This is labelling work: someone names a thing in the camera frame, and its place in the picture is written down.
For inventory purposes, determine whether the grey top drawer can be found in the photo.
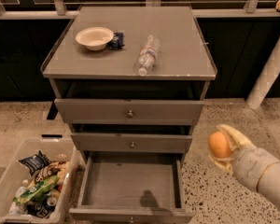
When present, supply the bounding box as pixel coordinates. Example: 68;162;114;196
54;99;203;125

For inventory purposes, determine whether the orange fruit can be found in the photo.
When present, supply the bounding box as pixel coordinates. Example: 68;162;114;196
208;132;232;159

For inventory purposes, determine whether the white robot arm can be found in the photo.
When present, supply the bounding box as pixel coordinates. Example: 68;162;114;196
208;124;280;211

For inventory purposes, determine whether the clear plastic water bottle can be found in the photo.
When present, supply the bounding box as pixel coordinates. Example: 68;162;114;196
137;35;160;77

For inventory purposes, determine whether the dark blue chip bag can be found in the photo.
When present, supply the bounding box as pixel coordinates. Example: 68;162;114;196
18;150;51;176

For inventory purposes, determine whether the dark blue snack packet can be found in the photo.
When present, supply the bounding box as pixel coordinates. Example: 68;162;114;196
107;33;124;49

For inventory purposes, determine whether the blue soda can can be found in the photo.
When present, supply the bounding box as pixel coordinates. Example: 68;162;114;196
27;197;57;218

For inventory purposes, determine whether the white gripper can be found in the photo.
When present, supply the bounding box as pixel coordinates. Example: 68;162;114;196
208;124;280;192

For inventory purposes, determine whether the clear plastic storage bin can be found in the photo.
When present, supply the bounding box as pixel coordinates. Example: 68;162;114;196
0;138;79;224

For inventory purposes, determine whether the white paper bowl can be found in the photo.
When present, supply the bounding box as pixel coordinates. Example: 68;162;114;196
76;27;114;51

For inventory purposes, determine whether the grey open bottom drawer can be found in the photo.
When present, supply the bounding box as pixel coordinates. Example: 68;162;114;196
70;153;193;224

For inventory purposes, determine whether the brown white snack bag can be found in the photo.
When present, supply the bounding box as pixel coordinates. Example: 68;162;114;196
28;161;70;188

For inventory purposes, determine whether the grey middle drawer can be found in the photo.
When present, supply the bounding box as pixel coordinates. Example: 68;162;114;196
72;133;192;153

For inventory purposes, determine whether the white leaning tube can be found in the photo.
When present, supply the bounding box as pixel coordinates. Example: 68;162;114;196
246;36;280;109

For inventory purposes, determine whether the grey drawer cabinet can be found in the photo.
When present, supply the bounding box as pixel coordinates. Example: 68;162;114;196
42;7;217;159

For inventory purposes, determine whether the green snack bag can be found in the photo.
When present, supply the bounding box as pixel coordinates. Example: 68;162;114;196
13;175;59;204

